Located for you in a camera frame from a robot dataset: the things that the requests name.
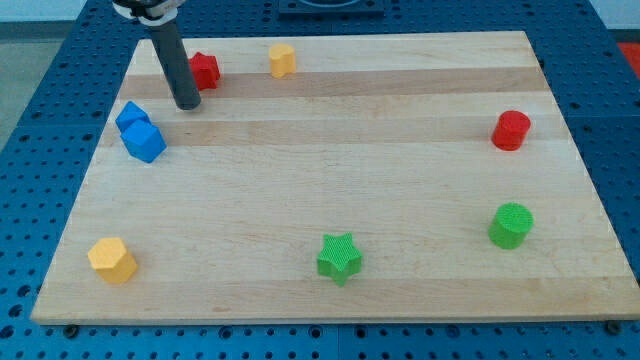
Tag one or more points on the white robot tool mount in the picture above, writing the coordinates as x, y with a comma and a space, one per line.
148, 12

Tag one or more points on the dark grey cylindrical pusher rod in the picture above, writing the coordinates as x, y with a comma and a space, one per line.
170, 50

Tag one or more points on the red star block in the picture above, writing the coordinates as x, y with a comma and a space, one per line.
205, 71

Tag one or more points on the green star block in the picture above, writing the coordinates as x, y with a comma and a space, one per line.
339, 258

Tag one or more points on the blue cube block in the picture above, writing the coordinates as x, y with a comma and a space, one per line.
130, 114

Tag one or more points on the blue pentagon block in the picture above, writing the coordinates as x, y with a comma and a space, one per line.
143, 141

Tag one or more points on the yellow heart block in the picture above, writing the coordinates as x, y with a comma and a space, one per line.
282, 58

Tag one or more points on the yellow hexagon block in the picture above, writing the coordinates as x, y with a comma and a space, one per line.
112, 261

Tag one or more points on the wooden board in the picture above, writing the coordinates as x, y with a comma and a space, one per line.
387, 137

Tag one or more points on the red cylinder block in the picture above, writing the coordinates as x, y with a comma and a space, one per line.
511, 130

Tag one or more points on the green cylinder block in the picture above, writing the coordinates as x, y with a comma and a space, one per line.
510, 225

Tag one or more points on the dark blue base plate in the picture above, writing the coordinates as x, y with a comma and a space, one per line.
298, 8

